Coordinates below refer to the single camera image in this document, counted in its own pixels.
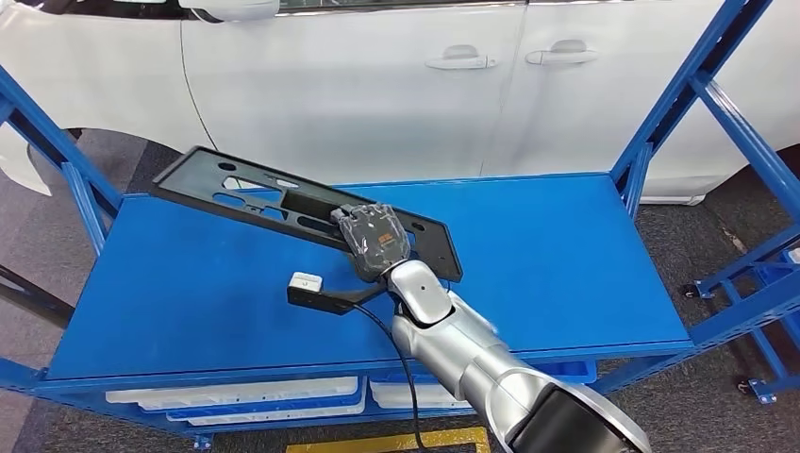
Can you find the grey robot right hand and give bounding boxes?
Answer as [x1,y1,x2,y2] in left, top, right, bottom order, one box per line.
[329,201,414,284]

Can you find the black plastic plate part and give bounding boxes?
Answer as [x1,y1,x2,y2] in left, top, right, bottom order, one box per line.
[151,145,464,284]

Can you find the blue metal shelf rack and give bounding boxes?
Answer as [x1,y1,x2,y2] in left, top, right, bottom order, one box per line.
[0,0,800,453]

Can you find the white car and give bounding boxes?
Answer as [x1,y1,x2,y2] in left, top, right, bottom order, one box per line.
[0,0,800,207]

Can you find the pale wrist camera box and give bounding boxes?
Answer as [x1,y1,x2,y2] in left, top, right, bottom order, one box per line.
[289,271,325,294]

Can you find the black camera cable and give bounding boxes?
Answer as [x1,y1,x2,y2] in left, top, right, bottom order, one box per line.
[353,303,427,453]

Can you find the white car door handle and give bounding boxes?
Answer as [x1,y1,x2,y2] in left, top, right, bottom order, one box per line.
[525,39,599,67]
[425,43,499,71]

